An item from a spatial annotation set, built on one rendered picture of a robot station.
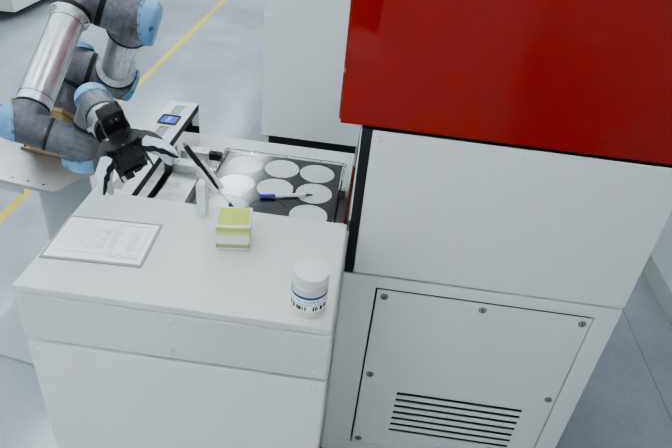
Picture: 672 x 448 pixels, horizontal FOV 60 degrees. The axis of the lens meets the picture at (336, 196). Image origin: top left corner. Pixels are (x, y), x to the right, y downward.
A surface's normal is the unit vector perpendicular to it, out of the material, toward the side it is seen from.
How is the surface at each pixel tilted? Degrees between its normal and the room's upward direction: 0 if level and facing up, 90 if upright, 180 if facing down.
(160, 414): 90
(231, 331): 90
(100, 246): 0
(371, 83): 90
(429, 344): 90
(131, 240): 0
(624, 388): 0
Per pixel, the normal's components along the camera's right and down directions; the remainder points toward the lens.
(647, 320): 0.09, -0.83
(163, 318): -0.11, 0.54
